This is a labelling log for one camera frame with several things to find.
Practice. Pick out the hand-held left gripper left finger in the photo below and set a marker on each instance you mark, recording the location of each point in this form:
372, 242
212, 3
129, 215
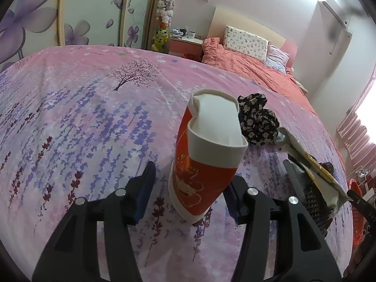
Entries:
144, 199

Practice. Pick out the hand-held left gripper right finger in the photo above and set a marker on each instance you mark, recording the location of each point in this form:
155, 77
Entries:
232, 201

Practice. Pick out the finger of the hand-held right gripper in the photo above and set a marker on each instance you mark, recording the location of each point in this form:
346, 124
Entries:
362, 205

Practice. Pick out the red plastic basket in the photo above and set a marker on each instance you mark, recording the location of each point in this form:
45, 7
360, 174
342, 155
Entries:
354, 188

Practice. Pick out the red and white sock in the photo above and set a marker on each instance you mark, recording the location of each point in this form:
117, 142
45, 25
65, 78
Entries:
199, 176

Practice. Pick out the black floral sock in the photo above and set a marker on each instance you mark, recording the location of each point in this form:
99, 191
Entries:
258, 123

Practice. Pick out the pink curtain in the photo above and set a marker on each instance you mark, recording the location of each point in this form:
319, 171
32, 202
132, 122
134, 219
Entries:
352, 135

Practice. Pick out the pink lavender print blanket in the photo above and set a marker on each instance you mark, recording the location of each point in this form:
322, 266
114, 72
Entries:
88, 123

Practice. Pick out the salmon duvet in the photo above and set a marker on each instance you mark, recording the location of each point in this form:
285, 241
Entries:
249, 73

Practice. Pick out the white tall cabinet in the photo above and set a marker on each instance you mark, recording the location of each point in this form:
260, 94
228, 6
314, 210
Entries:
329, 58

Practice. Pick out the pink striped pillow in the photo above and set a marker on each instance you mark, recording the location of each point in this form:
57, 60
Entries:
277, 57

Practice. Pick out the pink nightstand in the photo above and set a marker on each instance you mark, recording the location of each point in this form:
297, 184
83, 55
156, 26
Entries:
182, 47

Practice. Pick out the floral print pillow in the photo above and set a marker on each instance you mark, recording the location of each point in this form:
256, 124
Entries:
246, 42

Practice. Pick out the white mug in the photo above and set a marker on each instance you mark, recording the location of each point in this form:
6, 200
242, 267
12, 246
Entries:
191, 34

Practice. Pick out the black mug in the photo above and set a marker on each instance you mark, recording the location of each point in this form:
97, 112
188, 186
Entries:
183, 31

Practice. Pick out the clear tube of plush toys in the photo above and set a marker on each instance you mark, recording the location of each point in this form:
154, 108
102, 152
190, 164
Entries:
164, 20

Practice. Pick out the beige headboard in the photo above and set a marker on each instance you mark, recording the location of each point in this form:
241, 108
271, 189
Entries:
235, 19

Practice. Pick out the floral wardrobe doors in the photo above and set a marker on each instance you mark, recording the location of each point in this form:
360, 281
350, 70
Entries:
88, 11

